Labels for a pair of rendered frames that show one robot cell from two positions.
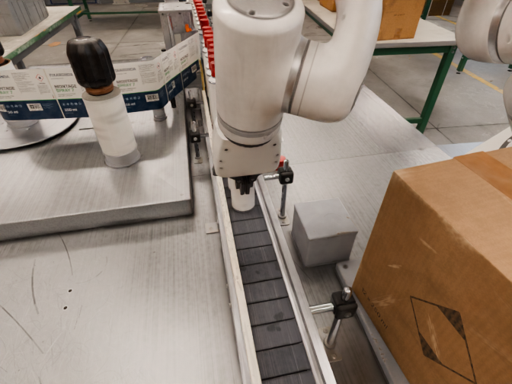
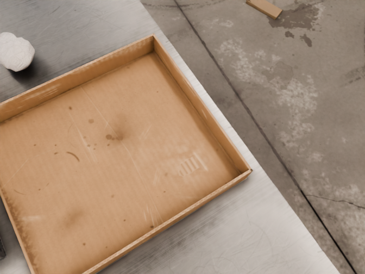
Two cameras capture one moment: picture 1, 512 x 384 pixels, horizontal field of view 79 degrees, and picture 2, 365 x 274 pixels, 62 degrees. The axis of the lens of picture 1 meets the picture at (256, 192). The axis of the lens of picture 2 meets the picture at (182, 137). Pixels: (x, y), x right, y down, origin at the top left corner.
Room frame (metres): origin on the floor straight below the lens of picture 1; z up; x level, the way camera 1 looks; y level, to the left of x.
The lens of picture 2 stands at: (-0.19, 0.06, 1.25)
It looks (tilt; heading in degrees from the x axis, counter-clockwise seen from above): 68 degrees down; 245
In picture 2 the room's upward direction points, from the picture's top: 5 degrees clockwise
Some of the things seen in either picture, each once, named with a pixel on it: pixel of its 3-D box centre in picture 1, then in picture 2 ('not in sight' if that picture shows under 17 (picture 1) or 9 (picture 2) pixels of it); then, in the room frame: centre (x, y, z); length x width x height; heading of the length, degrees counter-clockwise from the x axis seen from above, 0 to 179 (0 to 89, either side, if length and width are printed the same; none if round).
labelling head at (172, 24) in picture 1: (182, 46); not in sight; (1.22, 0.27, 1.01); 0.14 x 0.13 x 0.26; 11
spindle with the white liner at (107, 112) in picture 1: (106, 106); not in sight; (0.69, 0.36, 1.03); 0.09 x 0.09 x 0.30
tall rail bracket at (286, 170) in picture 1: (274, 192); not in sight; (0.52, -0.04, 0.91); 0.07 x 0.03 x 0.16; 101
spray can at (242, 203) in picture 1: (241, 168); not in sight; (0.51, 0.03, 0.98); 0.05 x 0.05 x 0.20
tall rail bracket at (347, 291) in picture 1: (324, 322); not in sight; (0.22, -0.10, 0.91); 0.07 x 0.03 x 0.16; 101
